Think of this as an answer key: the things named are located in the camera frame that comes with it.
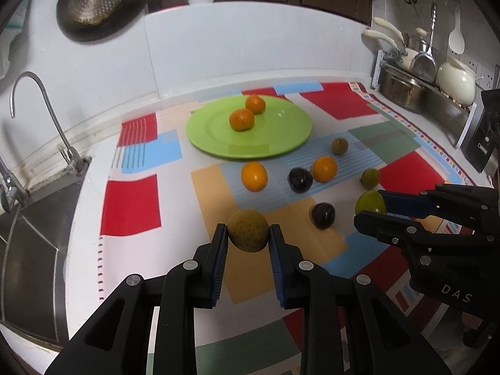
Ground yellow-green round fruit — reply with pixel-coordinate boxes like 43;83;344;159
355;191;387;214

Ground dark purple plum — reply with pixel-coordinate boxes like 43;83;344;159
287;167;313;194
311;202;336;230

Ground speckled yellow-brown fruit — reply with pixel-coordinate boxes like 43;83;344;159
227;209;269;252

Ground brownish green round fruit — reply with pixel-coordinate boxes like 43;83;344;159
331;137;348;156

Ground orange citrus fruit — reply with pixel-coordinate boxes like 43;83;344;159
312;156;337;183

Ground small orange citrus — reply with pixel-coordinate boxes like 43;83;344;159
241;162;268;192

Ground large orange mandarin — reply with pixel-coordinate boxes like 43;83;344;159
229;108;254;131

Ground small orange mandarin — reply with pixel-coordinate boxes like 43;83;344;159
245;95;266;114

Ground stainless steel sink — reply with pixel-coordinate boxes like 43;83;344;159
1;173;85;347

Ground metal dish rack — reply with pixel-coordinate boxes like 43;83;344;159
371;49;478;149

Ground white ceramic kettle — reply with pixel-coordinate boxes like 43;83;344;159
436;56;481;107

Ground stainless steel pot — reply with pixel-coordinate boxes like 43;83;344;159
380;67;428;113

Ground metal slotted spatula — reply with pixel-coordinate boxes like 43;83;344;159
411;0;437;83

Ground colourful patchwork table mat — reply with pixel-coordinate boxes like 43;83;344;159
97;82;472;355

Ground white rice spoon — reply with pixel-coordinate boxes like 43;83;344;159
448;6;465;55

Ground thin chrome gooseneck faucet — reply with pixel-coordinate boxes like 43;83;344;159
9;71;92;176

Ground lime green plate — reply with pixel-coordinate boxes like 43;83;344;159
186;95;313;159

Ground cream pan handle lower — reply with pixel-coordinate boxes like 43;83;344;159
362;29;402;61

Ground cream pan handle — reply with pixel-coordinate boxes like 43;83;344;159
372;17;407;55
362;29;402;61

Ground cream pan handle upper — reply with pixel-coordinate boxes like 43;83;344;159
372;17;407;55

